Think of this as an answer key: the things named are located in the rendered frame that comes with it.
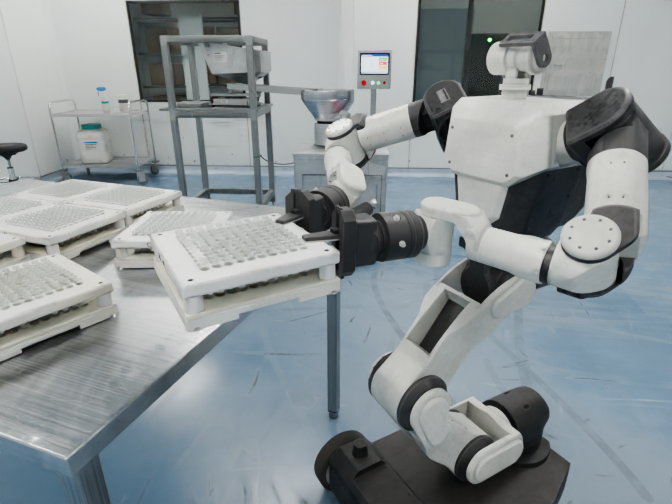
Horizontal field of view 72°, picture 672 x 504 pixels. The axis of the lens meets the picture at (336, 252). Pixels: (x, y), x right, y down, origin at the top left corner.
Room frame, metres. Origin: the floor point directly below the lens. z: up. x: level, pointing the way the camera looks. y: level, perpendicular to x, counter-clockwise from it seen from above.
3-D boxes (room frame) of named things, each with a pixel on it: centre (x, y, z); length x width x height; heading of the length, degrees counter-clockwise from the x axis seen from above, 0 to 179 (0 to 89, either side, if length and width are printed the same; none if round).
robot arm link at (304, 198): (0.91, 0.05, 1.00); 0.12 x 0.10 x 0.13; 152
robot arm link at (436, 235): (0.81, -0.16, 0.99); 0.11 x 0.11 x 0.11; 22
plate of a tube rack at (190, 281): (0.71, 0.16, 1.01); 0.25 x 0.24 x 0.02; 120
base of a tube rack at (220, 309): (0.71, 0.16, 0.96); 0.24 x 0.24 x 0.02; 30
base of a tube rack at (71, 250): (1.20, 0.76, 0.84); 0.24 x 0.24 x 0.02; 69
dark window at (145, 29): (5.94, 1.76, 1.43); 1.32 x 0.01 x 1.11; 87
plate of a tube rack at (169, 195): (1.43, 0.67, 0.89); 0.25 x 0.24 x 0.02; 159
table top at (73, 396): (1.21, 0.85, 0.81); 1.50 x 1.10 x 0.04; 70
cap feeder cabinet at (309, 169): (3.27, -0.05, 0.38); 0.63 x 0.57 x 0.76; 87
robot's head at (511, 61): (1.03, -0.37, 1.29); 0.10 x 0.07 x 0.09; 30
